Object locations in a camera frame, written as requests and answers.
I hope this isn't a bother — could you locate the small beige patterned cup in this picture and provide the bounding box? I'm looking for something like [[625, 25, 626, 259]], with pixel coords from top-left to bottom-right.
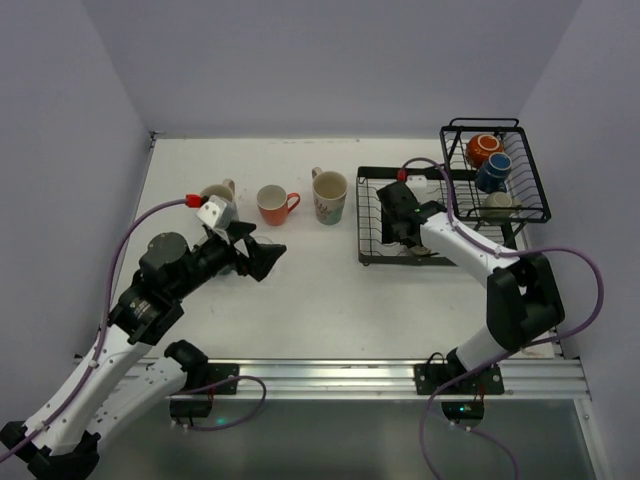
[[410, 245, 434, 257]]

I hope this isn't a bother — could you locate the beige ceramic mug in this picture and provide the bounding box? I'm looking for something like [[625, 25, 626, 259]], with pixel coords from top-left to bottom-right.
[[200, 179, 239, 220]]

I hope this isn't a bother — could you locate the orange ceramic mug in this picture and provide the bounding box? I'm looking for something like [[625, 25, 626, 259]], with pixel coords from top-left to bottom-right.
[[256, 185, 301, 226]]

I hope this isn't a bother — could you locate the tall floral cream mug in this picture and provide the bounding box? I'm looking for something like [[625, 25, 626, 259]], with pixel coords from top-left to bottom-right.
[[312, 167, 348, 225]]

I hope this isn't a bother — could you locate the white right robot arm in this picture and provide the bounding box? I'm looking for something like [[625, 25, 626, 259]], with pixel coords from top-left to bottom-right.
[[377, 181, 565, 379]]

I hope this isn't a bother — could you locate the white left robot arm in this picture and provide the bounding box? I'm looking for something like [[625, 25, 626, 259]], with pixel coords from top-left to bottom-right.
[[1, 221, 286, 479]]

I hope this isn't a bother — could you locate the cream round mug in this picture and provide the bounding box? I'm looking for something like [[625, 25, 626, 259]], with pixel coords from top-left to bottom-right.
[[480, 191, 521, 225]]

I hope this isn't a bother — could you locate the blue round mug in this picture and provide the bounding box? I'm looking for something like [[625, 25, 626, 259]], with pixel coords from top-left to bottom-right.
[[475, 152, 512, 194]]

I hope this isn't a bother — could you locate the orange round mug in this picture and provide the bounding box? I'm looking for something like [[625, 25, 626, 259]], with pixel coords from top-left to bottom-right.
[[465, 133, 503, 169]]

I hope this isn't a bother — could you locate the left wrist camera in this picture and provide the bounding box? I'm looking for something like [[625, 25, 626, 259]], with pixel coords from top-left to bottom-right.
[[185, 194, 238, 241]]

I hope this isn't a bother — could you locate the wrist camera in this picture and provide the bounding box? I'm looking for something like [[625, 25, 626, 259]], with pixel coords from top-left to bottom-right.
[[396, 170, 429, 189], [185, 194, 238, 241]]

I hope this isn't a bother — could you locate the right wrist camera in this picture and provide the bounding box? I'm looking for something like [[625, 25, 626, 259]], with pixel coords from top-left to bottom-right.
[[396, 170, 429, 189]]

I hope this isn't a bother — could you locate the black wire dish rack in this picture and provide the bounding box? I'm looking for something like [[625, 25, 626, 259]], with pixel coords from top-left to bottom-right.
[[355, 117, 552, 267]]

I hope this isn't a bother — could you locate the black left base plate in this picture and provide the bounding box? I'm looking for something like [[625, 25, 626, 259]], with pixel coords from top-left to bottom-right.
[[174, 362, 240, 395]]

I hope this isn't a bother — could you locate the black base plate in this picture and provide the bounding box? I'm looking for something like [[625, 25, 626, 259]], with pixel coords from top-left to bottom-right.
[[412, 352, 506, 397], [174, 362, 240, 395]]

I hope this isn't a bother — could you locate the aluminium mounting rail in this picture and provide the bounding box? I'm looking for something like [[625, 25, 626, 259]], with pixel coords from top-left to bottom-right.
[[74, 357, 591, 400]]

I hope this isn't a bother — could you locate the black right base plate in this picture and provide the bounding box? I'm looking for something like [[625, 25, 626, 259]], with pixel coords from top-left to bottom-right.
[[412, 352, 506, 397]]

